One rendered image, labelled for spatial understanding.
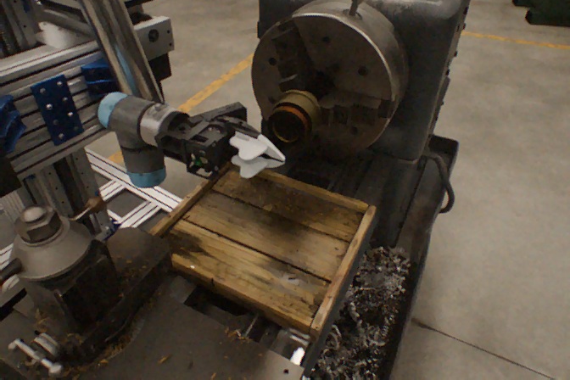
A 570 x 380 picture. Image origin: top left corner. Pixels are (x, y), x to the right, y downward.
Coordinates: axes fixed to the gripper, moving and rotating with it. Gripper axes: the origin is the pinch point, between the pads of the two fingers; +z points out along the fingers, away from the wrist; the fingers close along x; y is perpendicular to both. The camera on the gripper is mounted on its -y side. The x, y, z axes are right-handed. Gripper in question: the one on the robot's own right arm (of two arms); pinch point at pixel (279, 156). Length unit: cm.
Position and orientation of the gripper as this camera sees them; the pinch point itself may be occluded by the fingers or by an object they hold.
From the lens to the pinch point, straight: 63.5
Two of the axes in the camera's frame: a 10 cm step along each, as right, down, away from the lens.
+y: -4.8, 5.5, -6.9
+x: 0.0, -7.8, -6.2
